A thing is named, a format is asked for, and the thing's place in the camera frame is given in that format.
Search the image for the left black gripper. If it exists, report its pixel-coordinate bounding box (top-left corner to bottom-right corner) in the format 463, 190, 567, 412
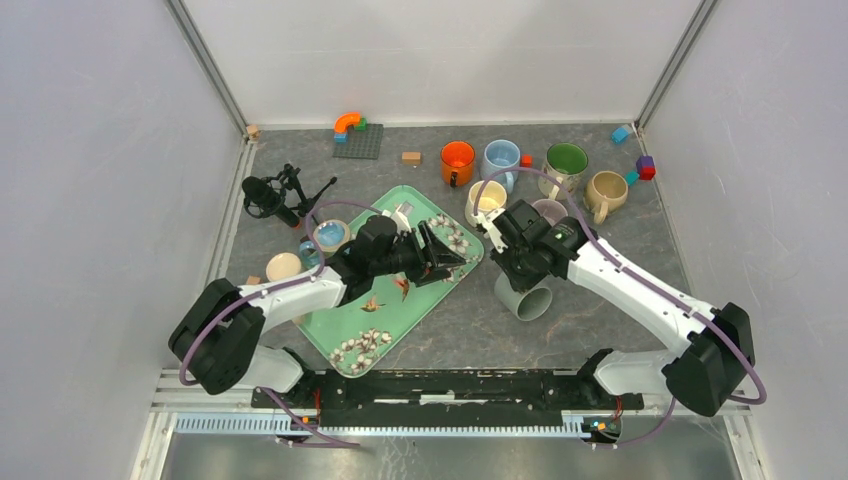
371, 221, 466, 288

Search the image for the mauve mug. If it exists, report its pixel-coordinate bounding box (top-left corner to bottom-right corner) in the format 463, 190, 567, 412
531, 199, 568, 226

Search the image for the grey mug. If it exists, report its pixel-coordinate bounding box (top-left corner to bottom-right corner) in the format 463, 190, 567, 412
494, 273, 553, 322

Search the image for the tan ceramic mug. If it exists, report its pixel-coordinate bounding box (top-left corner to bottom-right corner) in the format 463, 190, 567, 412
583, 171, 629, 225

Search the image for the floral cream mug green inside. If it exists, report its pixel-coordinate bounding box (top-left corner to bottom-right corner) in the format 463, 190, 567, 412
537, 142, 589, 200

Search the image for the orange mug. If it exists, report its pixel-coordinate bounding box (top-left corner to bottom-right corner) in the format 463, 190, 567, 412
440, 141, 476, 188

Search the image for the light blue ribbed mug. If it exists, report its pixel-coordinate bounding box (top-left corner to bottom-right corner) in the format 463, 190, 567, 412
480, 139, 521, 194

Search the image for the blue tan small mug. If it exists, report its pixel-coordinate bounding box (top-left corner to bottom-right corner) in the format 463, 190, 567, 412
298, 219, 351, 269

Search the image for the cream paisley mug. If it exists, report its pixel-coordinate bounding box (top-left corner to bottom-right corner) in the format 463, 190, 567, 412
265, 252, 303, 282

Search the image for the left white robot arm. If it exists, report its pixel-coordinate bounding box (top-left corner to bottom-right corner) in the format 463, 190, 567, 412
168, 215, 466, 408

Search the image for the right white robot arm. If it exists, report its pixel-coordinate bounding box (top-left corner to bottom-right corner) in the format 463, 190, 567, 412
475, 200, 755, 417

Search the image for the brown wooden block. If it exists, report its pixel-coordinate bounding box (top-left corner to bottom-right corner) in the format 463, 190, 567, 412
401, 151, 422, 166

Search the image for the green floral tray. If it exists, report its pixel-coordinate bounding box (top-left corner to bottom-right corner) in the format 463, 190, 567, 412
299, 185, 484, 378

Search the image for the teal block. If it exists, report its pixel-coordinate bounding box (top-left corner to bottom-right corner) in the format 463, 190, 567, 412
625, 171, 640, 185

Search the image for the grey lego baseplate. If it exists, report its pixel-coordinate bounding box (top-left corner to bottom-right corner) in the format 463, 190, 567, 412
332, 124, 384, 160

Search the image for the purple red block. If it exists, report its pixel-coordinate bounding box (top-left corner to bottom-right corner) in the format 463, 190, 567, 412
636, 155, 657, 181

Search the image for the blue block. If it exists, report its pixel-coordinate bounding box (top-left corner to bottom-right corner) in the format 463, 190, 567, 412
610, 124, 634, 145

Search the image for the orange curved block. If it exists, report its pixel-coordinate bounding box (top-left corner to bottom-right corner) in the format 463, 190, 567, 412
333, 112, 368, 144

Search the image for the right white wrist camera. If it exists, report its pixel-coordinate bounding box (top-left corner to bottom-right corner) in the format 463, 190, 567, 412
473, 208, 507, 253

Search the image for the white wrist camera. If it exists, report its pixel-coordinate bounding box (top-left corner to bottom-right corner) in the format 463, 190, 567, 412
383, 202, 414, 233
473, 208, 507, 253

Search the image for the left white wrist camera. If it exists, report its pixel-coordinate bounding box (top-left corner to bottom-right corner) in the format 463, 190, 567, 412
383, 202, 414, 233

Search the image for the black mounting base rail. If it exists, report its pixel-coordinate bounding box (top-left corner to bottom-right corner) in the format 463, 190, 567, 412
280, 369, 645, 428

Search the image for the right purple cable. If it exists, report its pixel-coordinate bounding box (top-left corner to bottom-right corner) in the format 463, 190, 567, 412
471, 166, 768, 452

